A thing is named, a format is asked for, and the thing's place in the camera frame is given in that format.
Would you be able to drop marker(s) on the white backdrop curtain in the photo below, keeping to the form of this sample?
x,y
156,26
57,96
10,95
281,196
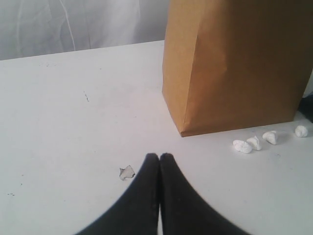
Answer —
x,y
39,27

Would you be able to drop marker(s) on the small torn plastic scrap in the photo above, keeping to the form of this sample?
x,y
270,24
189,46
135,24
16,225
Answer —
x,y
126,173

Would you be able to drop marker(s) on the brown paper shopping bag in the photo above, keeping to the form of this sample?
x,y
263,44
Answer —
x,y
233,64

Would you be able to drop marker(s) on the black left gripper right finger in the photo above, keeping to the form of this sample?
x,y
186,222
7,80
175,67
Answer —
x,y
183,211

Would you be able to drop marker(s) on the spaghetti package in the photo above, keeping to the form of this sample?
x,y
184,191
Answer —
x,y
306,107

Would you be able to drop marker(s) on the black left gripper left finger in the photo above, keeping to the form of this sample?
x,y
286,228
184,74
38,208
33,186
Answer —
x,y
136,211

